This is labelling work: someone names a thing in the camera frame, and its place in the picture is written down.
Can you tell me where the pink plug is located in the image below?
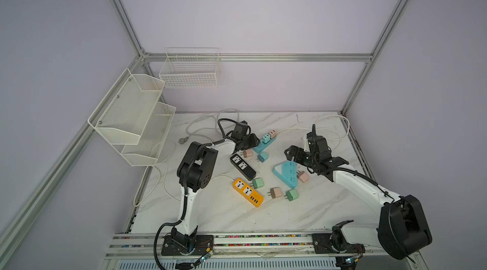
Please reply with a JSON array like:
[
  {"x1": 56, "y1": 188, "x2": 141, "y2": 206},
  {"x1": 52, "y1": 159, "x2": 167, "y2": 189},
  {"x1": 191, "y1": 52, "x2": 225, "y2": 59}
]
[
  {"x1": 268, "y1": 130, "x2": 276, "y2": 139},
  {"x1": 297, "y1": 171, "x2": 309, "y2": 183},
  {"x1": 268, "y1": 187, "x2": 283, "y2": 199},
  {"x1": 242, "y1": 149, "x2": 254, "y2": 158}
]

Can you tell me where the blue power strip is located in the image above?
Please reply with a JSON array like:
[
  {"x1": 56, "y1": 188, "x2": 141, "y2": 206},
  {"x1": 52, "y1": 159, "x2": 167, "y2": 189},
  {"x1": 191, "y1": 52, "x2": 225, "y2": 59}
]
[{"x1": 252, "y1": 138, "x2": 276, "y2": 154}]

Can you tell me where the teal plug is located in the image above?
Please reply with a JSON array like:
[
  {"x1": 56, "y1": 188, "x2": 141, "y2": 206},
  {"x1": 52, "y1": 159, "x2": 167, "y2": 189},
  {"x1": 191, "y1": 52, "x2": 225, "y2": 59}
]
[
  {"x1": 261, "y1": 134, "x2": 271, "y2": 144},
  {"x1": 257, "y1": 152, "x2": 269, "y2": 163}
]

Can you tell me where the black power strip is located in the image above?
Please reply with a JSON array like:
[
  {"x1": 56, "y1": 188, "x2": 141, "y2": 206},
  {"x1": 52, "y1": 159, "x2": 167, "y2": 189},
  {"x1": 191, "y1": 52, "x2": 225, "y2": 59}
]
[{"x1": 230, "y1": 154, "x2": 256, "y2": 181}]

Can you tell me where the teal triangular power strip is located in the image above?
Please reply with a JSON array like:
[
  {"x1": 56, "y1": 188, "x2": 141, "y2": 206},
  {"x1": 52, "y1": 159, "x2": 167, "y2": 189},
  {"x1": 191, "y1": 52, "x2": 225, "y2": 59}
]
[{"x1": 273, "y1": 161, "x2": 298, "y2": 189}]

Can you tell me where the green plug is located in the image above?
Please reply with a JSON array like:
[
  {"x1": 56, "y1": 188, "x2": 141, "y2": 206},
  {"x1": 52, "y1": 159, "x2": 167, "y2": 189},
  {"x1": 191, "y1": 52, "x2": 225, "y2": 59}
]
[
  {"x1": 252, "y1": 177, "x2": 265, "y2": 189},
  {"x1": 285, "y1": 189, "x2": 299, "y2": 201}
]

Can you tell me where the orange power strip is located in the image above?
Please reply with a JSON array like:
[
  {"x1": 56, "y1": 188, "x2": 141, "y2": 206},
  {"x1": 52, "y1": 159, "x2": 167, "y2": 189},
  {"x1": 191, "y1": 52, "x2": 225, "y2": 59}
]
[{"x1": 232, "y1": 178, "x2": 264, "y2": 208}]

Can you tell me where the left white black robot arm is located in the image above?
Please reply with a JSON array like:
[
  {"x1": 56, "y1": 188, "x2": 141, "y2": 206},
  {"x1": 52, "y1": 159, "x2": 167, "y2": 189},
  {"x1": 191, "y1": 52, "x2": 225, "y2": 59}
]
[{"x1": 153, "y1": 118, "x2": 261, "y2": 257}]

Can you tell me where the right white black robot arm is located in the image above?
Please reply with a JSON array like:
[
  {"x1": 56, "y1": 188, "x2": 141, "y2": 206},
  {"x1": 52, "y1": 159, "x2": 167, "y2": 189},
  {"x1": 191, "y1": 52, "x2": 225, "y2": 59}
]
[{"x1": 284, "y1": 128, "x2": 432, "y2": 260}]

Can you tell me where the pink plug on blue strip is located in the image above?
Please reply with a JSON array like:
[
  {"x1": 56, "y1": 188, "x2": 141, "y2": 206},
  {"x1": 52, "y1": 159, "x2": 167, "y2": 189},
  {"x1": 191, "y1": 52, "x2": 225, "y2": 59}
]
[{"x1": 268, "y1": 130, "x2": 276, "y2": 139}]

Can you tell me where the lower white mesh shelf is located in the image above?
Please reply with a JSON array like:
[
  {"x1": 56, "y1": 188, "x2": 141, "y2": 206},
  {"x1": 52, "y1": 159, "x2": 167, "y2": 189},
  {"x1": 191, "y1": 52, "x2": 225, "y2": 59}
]
[{"x1": 121, "y1": 102, "x2": 176, "y2": 167}]

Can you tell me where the white mesh shelf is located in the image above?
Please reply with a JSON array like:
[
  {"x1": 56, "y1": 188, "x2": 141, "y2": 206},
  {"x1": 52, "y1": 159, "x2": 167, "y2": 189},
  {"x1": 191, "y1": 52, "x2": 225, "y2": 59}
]
[
  {"x1": 88, "y1": 69, "x2": 165, "y2": 145},
  {"x1": 121, "y1": 102, "x2": 176, "y2": 167}
]

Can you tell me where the upper white mesh shelf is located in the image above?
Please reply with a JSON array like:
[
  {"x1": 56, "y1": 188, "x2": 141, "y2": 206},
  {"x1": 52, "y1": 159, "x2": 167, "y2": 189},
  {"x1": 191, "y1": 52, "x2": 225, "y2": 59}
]
[{"x1": 88, "y1": 69, "x2": 165, "y2": 145}]

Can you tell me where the white cable of blue strip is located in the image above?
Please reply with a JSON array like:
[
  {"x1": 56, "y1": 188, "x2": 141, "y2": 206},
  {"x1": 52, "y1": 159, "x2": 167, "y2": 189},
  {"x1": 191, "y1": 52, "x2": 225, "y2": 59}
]
[{"x1": 276, "y1": 114, "x2": 351, "y2": 145}]

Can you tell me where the grey cable of black strip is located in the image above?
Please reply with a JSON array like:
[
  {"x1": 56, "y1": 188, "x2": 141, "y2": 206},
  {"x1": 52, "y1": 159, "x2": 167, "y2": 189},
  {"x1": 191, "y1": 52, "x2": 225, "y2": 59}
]
[{"x1": 178, "y1": 108, "x2": 240, "y2": 157}]

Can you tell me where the white cable of orange strip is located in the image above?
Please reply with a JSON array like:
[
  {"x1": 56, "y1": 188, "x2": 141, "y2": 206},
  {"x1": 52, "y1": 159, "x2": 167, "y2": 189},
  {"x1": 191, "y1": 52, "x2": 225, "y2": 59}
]
[{"x1": 132, "y1": 139, "x2": 235, "y2": 209}]

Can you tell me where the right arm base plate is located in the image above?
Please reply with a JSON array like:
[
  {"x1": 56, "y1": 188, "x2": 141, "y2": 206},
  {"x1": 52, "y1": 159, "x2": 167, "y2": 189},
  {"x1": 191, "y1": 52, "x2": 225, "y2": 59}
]
[{"x1": 311, "y1": 233, "x2": 365, "y2": 254}]

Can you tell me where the white wire basket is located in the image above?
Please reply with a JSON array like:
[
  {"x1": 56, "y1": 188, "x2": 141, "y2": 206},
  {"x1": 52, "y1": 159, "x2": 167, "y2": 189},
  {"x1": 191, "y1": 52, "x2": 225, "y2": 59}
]
[{"x1": 159, "y1": 47, "x2": 221, "y2": 89}]

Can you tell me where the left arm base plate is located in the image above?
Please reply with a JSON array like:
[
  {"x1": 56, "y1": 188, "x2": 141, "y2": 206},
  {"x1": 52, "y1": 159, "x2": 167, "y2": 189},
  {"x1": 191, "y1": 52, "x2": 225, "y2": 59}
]
[{"x1": 159, "y1": 234, "x2": 214, "y2": 257}]

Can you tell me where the aluminium mounting rail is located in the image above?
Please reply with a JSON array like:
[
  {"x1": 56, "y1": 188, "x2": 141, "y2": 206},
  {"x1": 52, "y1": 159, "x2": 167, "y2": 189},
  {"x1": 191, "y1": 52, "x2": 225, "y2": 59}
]
[{"x1": 103, "y1": 229, "x2": 387, "y2": 262}]

